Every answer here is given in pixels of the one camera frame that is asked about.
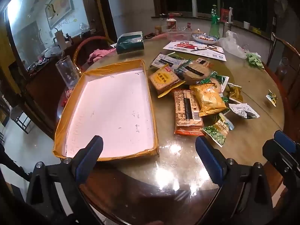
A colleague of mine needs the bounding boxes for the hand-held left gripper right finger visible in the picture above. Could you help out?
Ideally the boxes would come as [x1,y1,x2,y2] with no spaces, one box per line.
[195,136,275,225]

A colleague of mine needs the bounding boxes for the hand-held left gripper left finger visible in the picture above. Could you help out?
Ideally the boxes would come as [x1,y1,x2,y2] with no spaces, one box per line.
[25,135,104,218]

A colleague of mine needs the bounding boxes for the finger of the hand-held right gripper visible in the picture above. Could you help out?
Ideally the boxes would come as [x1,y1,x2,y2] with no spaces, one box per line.
[262,130,300,181]

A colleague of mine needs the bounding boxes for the green pea packet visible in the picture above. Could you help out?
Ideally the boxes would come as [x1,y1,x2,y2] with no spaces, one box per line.
[202,114,235,148]

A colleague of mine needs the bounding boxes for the orange long cracker pack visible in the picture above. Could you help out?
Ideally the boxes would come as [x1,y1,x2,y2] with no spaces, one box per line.
[173,89,206,136]
[194,57,211,67]

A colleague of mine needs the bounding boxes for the white snack packet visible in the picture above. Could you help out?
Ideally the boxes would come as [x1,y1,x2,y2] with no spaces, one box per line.
[228,103,260,119]

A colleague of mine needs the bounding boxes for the gold-edged white tray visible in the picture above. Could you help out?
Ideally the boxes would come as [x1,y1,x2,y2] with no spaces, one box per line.
[53,58,160,162]

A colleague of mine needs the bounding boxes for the gold snack packet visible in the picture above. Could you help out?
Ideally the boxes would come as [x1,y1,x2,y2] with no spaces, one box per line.
[189,83,227,117]

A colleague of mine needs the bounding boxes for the green-label round cracker pack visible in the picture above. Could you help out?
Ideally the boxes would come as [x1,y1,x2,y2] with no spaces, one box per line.
[200,71,230,99]

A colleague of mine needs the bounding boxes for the clear round rice cracker pack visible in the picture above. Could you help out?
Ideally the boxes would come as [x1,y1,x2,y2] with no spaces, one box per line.
[176,60,212,85]

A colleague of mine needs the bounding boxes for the yellow cracker pack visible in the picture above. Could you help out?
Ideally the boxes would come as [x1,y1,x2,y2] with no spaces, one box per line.
[148,66,185,98]

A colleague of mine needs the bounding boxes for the white blue cracker pack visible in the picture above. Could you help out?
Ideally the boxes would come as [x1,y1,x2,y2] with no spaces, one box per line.
[150,53,188,70]

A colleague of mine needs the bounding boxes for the small green yellow packet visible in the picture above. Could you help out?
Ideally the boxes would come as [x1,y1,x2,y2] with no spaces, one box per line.
[265,89,278,106]

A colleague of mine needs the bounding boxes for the gold glitter turntable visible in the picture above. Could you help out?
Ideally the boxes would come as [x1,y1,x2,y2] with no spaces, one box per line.
[150,54,249,141]

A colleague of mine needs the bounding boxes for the dark wooden sideboard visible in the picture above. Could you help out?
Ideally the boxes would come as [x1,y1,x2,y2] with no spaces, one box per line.
[23,29,110,139]

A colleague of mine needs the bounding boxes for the green vegetable scraps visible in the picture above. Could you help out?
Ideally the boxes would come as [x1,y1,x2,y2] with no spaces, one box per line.
[246,53,265,70]

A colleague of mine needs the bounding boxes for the clear plastic cup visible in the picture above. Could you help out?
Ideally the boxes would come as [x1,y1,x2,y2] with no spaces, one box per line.
[55,56,80,92]

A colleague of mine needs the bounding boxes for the wooden armchair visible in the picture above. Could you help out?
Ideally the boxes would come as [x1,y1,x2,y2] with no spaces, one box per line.
[266,33,300,113]

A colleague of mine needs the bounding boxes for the pink cloth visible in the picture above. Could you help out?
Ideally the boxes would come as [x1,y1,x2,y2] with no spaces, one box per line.
[88,49,117,64]

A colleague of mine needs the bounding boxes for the round-back wooden chair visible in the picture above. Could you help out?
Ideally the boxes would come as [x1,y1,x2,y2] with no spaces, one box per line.
[73,36,115,75]

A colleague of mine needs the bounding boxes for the white plastic bag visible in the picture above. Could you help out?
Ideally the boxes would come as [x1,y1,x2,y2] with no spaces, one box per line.
[218,30,249,59]

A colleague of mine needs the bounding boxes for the printed paper leaflet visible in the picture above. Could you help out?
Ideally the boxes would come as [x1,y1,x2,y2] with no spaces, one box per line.
[163,40,227,62]

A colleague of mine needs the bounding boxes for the dark green tissue box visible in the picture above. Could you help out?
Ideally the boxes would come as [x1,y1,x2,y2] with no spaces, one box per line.
[116,31,145,55]

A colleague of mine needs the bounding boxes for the blue white patterned bowl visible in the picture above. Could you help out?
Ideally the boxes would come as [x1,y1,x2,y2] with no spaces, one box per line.
[192,33,219,44]

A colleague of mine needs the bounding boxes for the steel thermos flask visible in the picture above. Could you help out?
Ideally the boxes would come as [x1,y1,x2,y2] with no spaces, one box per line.
[223,22,232,38]

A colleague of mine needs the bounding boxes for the clear plastic food container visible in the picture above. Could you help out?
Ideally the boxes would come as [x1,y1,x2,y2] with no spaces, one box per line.
[166,29,193,42]

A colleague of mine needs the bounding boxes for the green plastic bottle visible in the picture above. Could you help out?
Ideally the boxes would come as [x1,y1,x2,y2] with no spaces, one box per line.
[209,4,221,39]

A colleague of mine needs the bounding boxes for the red box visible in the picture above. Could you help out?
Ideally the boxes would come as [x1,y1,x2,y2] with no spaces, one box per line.
[220,8,230,23]

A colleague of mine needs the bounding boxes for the framed wall painting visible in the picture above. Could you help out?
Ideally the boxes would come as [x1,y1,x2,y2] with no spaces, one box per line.
[44,0,75,30]

